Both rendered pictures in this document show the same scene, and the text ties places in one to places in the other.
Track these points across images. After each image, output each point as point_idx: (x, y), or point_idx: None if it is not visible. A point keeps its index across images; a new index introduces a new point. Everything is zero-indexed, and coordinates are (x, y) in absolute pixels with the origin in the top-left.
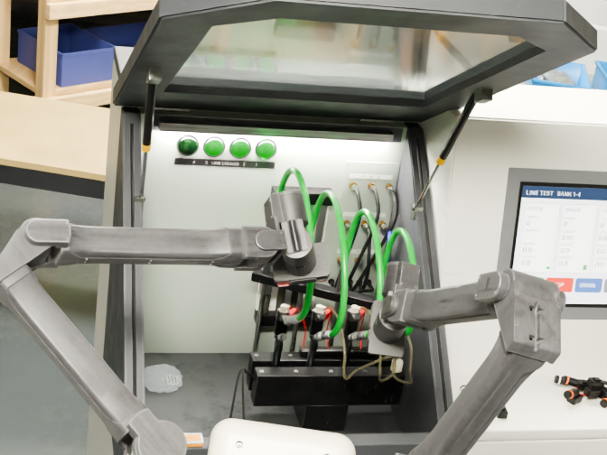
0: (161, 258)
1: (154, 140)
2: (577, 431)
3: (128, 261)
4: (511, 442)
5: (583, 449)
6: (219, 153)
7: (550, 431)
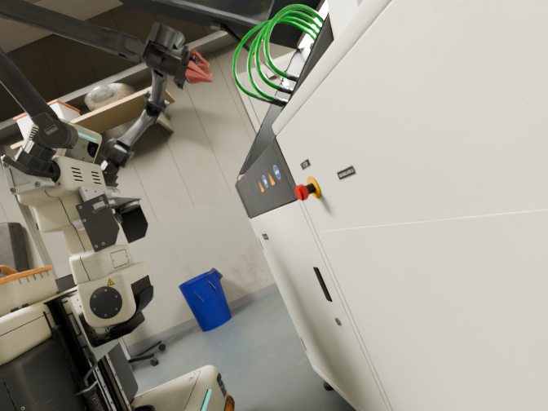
0: (153, 88)
1: (306, 54)
2: (311, 74)
3: (155, 95)
4: (290, 120)
5: (328, 94)
6: None
7: (298, 90)
